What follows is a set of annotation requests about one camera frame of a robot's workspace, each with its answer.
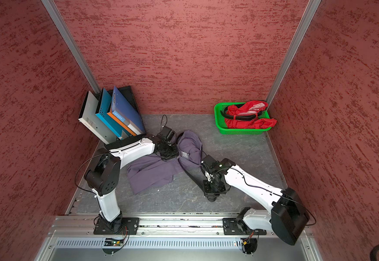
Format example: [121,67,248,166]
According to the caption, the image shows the purple trousers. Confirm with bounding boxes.
[127,130,203,195]

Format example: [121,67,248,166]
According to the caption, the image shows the green plastic basket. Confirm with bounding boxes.
[214,102,272,135]

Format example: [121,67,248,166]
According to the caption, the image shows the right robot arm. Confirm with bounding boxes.
[200,156,310,245]

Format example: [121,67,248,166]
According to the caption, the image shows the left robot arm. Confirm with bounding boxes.
[79,128,178,234]

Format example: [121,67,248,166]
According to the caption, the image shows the blue orange book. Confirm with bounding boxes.
[108,86,146,136]

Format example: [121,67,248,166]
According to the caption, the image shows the black file rack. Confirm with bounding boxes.
[105,89,146,149]

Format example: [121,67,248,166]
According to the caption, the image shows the teal book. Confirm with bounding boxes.
[96,89,130,140]

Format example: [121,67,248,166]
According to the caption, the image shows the red garment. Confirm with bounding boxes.
[221,101,277,129]

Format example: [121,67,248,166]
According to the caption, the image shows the grey white book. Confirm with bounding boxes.
[78,91,117,144]

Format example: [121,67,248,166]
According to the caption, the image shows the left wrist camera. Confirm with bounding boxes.
[157,126,176,144]

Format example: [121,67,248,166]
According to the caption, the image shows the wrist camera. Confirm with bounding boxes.
[201,155,219,174]
[157,126,176,144]

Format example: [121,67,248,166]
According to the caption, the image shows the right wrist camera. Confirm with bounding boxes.
[201,155,219,174]

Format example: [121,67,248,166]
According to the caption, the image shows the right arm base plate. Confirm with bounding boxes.
[222,218,267,236]

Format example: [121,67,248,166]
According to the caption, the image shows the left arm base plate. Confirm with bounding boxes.
[93,216,140,236]

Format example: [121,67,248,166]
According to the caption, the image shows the aluminium rail frame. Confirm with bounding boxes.
[36,213,322,261]

